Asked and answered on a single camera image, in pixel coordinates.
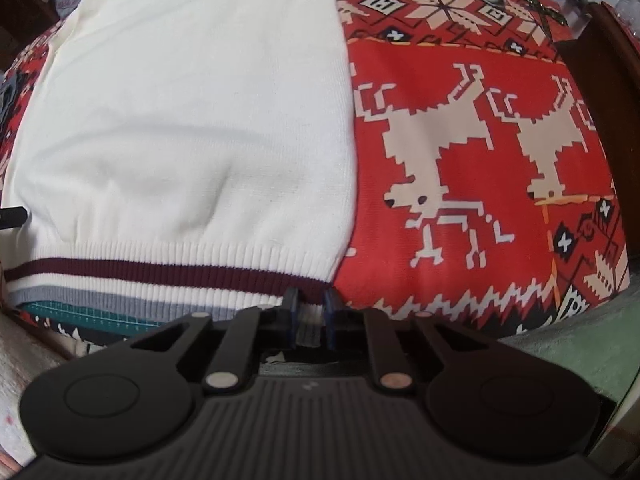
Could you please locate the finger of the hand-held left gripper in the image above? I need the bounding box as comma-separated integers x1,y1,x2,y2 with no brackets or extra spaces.
0,205,28,231

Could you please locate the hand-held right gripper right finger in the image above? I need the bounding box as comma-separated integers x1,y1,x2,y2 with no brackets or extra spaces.
324,287,483,394

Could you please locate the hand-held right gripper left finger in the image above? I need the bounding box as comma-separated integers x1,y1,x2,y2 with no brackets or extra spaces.
132,287,303,394

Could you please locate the white knit vest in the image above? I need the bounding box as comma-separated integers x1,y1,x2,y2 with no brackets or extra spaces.
2,0,358,311

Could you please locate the green cutting mat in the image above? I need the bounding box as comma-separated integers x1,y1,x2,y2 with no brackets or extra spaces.
20,300,166,323

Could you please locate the pale green bed sheet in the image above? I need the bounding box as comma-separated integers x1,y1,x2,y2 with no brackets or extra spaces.
500,290,640,411

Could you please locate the red patterned blanket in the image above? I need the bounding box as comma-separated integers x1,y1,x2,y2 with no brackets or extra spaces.
0,0,631,356

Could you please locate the dark wooden side table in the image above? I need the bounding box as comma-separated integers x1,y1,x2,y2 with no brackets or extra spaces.
555,2,640,281

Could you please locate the red gift box green ribbon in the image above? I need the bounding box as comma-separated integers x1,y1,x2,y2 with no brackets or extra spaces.
502,0,571,41

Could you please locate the clear drinking glass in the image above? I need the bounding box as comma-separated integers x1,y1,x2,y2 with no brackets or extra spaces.
612,0,640,26

